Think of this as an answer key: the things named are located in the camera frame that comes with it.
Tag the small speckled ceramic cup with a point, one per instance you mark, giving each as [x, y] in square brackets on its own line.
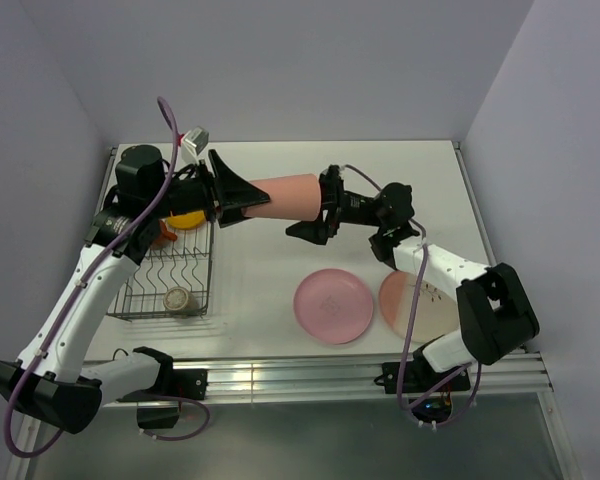
[180, 302]

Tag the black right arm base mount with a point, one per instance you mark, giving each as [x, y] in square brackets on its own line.
[438, 407]

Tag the pink plastic plate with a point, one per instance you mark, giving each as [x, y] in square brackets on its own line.
[333, 306]

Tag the black wire dish rack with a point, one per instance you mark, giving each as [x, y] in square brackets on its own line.
[188, 263]

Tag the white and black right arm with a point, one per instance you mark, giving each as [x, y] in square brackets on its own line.
[495, 314]

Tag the yellow bowl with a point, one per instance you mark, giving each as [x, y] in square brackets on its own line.
[188, 221]

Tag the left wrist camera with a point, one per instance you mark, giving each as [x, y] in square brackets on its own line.
[192, 144]

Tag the red and black mug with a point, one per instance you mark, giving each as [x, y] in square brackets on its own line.
[165, 238]

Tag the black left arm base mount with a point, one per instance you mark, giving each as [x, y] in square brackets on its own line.
[175, 387]

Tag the pink and cream ceramic plate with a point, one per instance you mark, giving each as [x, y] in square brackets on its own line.
[436, 313]

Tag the aluminium table edge rail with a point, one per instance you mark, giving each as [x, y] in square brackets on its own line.
[341, 378]

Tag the pink plastic cup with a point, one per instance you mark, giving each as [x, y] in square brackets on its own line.
[296, 197]

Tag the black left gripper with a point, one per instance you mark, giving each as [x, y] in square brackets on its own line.
[228, 190]

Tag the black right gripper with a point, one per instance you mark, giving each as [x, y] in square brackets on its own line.
[333, 199]

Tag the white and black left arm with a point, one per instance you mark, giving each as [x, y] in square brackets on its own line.
[48, 380]

